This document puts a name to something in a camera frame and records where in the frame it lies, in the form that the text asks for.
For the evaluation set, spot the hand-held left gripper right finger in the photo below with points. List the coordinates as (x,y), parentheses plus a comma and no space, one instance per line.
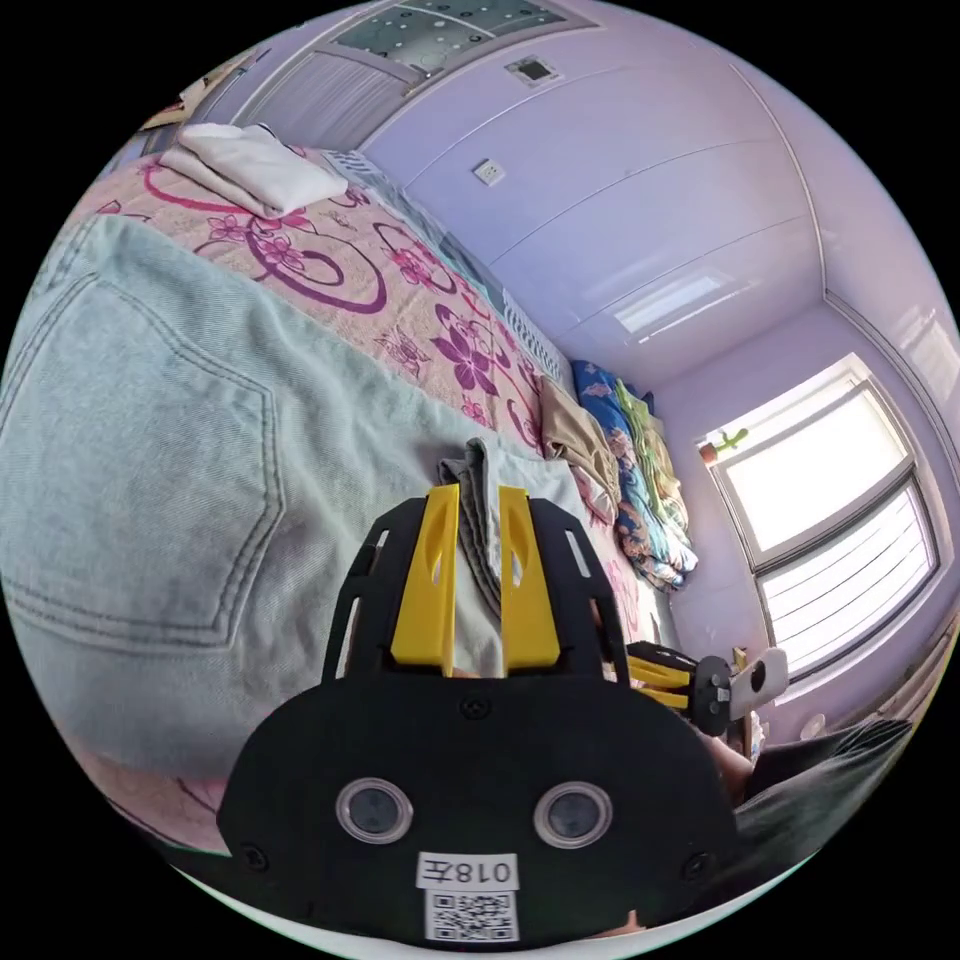
(527,600)

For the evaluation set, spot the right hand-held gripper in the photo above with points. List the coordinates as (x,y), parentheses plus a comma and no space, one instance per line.
(709,694)

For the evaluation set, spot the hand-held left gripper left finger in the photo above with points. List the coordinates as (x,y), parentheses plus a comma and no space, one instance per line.
(426,592)

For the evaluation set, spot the light blue jeans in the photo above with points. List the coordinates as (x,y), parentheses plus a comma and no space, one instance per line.
(172,465)

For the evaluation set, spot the person's right hand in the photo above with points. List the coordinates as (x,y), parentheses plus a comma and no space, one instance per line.
(733,765)

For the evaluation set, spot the person's left hand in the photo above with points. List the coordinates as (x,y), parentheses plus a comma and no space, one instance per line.
(632,921)

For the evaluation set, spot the blue floral folded quilt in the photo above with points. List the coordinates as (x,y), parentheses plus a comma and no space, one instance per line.
(637,517)

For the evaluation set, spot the person's body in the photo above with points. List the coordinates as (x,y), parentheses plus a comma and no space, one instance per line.
(817,787)

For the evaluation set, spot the green folded blanket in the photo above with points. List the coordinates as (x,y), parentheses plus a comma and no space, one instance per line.
(651,439)

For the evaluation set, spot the window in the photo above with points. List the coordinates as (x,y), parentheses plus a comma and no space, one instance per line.
(825,517)

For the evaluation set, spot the small potted plant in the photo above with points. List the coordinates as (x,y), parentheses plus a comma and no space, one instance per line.
(724,444)

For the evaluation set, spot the white folded garment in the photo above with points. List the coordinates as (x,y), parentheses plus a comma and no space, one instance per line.
(244,171)

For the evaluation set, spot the door with frosted glass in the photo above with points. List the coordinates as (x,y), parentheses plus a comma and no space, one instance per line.
(390,52)

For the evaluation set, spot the white wall socket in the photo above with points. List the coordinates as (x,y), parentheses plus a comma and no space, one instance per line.
(489,172)

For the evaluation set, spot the wall electrical panel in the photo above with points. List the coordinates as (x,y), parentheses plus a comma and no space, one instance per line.
(534,71)

